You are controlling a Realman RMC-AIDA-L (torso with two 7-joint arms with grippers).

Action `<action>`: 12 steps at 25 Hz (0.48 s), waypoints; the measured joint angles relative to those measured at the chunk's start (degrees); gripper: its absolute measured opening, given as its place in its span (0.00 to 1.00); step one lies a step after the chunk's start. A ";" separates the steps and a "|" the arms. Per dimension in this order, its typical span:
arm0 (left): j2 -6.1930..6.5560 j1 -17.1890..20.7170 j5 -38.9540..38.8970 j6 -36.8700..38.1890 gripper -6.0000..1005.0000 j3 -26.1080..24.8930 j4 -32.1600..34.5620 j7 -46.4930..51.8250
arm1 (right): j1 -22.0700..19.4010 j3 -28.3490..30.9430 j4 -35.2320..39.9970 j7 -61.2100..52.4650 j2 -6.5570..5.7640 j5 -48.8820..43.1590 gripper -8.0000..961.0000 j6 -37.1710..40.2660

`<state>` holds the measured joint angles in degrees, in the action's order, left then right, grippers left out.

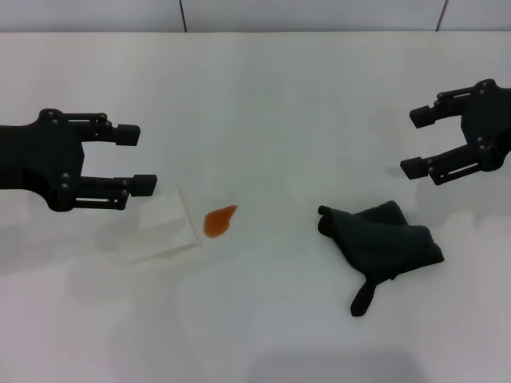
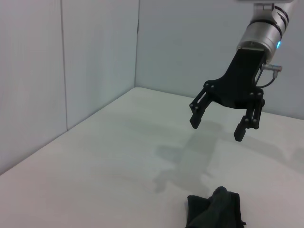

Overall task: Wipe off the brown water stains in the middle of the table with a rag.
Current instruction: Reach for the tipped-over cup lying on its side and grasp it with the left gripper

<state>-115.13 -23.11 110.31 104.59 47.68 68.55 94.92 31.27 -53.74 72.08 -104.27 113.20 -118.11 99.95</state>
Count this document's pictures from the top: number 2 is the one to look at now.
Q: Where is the right gripper cable with plug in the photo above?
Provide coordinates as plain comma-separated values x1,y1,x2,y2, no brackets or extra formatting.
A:
256,62,283,89

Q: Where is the dark blue rag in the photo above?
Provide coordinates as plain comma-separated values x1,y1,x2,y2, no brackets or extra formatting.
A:
184,186,247,228

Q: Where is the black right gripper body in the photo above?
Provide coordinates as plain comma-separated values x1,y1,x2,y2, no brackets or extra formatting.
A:
203,48,266,110

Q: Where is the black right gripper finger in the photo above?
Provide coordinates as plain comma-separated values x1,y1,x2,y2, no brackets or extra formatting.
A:
189,88,214,130
233,97,266,143

